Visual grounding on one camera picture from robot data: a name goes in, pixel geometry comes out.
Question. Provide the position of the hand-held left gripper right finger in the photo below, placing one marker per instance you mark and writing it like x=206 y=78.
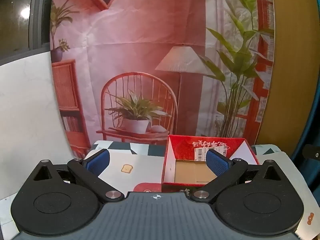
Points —
x=217 y=163

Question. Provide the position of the dark window frame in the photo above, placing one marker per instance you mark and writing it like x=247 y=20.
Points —
x=37 y=17

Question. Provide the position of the black object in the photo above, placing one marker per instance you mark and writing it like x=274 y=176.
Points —
x=311 y=152

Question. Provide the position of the dark blue cloth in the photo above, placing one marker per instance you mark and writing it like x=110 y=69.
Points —
x=311 y=172

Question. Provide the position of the wall poster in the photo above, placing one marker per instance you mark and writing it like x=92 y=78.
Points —
x=140 y=42

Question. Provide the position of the wooden panel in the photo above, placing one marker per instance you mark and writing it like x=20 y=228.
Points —
x=292 y=67

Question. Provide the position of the printed tablecloth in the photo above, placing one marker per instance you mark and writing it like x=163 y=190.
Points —
x=140 y=165

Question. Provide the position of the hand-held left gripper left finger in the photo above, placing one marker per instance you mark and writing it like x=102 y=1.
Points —
x=98 y=160

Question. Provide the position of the red strawberry printed cardboard box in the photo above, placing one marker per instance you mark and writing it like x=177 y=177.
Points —
x=182 y=147

